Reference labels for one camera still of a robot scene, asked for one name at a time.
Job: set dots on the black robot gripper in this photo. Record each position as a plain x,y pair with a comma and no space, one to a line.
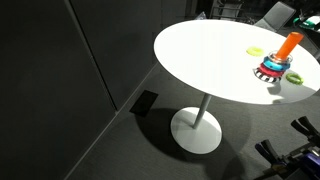
316,28

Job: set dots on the grey chair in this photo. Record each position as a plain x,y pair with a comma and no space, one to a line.
278,15

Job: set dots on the black clamp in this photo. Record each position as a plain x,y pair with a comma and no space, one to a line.
268,150
305,126

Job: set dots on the dark equipment stand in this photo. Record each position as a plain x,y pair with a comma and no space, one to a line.
300,165

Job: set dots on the black floor plate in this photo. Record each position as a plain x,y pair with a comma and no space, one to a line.
144,103

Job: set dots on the orange stacker post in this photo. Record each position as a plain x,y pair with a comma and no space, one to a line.
288,45

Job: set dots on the dark metal frame chair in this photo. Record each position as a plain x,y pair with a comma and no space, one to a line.
226,10

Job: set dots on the white table pedestal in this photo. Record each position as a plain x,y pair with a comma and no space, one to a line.
196,133

